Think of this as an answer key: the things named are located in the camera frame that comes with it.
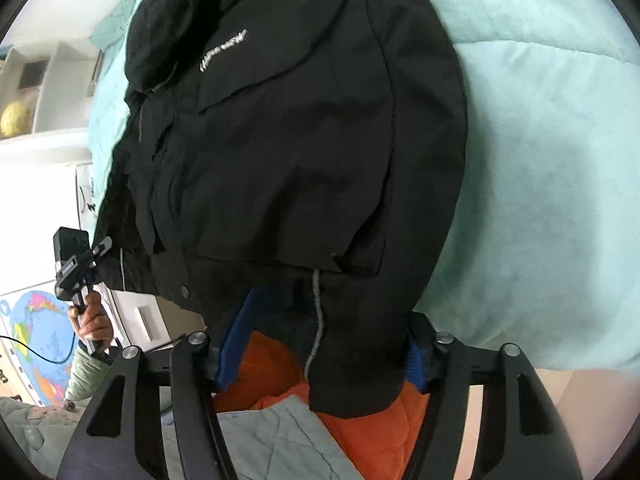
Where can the black hooded jacket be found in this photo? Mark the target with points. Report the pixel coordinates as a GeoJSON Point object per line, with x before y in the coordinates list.
{"type": "Point", "coordinates": [275, 160]}

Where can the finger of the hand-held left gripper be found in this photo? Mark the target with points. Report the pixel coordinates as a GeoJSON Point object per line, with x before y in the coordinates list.
{"type": "Point", "coordinates": [101, 250]}

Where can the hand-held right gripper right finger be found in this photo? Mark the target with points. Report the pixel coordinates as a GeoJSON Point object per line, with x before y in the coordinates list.
{"type": "Point", "coordinates": [417, 367]}

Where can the white bookshelf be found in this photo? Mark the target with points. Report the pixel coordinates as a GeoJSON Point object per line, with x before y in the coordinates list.
{"type": "Point", "coordinates": [60, 85]}

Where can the white poster with black drawing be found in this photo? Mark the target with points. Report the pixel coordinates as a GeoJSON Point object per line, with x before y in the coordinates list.
{"type": "Point", "coordinates": [90, 195]}

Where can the white cabinet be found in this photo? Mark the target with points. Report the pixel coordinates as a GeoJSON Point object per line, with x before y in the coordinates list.
{"type": "Point", "coordinates": [140, 317]}

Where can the person's left hand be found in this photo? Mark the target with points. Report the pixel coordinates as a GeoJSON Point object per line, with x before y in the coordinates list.
{"type": "Point", "coordinates": [95, 322]}

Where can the person's left forearm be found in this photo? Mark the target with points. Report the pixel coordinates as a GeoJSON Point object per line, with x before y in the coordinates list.
{"type": "Point", "coordinates": [87, 375]}

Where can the orange quilted cloth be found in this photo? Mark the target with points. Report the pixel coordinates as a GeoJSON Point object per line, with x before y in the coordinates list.
{"type": "Point", "coordinates": [370, 440]}

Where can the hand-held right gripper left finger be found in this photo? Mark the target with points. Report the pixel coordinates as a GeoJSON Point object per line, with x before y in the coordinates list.
{"type": "Point", "coordinates": [234, 345]}

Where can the teal quilted duvet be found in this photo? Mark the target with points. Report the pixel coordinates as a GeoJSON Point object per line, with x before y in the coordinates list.
{"type": "Point", "coordinates": [525, 160]}

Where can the yellow ball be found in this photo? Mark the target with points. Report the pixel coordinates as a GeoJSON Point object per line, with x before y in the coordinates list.
{"type": "Point", "coordinates": [15, 118]}

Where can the grey-green quilted coat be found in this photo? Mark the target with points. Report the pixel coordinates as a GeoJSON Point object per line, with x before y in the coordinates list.
{"type": "Point", "coordinates": [280, 435]}

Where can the world map poster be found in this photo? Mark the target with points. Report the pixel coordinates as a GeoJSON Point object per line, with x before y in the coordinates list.
{"type": "Point", "coordinates": [30, 320]}

